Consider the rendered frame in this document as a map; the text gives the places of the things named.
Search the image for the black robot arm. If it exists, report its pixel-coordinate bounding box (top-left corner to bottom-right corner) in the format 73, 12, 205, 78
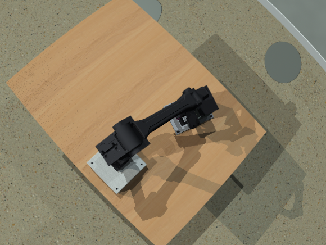
96, 87, 209, 171

